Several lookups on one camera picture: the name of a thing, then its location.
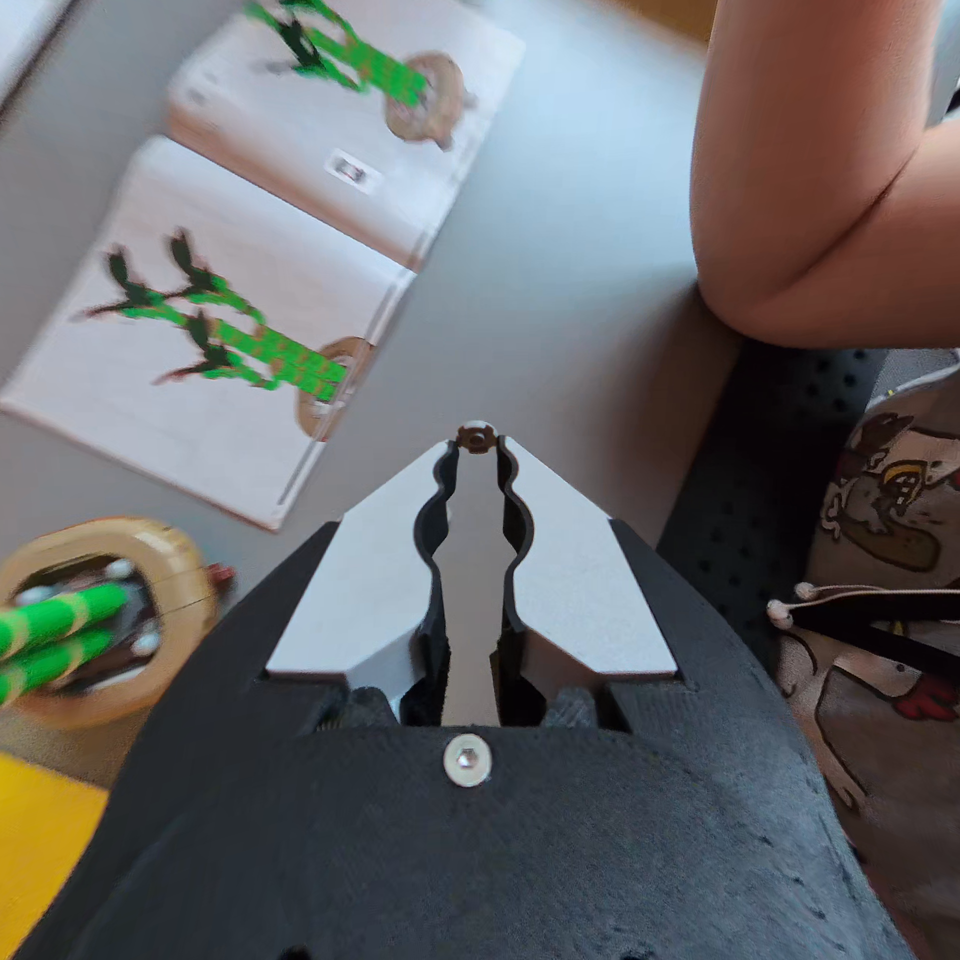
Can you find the green lego bamboo plant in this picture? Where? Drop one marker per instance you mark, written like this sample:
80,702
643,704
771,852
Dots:
172,570

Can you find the yellow plastic bin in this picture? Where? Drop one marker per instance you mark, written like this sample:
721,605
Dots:
37,840

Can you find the lego instruction booklet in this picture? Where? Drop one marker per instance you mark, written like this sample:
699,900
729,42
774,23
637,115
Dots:
225,225

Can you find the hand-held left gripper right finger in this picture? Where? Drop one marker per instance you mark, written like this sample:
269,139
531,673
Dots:
592,600

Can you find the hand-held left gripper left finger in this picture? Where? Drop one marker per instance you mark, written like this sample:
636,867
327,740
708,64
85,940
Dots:
352,600

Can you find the black perforated chair seat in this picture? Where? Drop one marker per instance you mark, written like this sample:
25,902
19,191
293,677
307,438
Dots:
750,465

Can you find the small brown lego piece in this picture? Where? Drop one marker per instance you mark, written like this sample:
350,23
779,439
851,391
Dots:
475,439

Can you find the cartoon printed pants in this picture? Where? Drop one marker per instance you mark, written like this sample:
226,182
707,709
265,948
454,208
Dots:
885,720

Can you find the person's right forearm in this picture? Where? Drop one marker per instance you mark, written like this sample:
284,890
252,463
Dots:
787,187

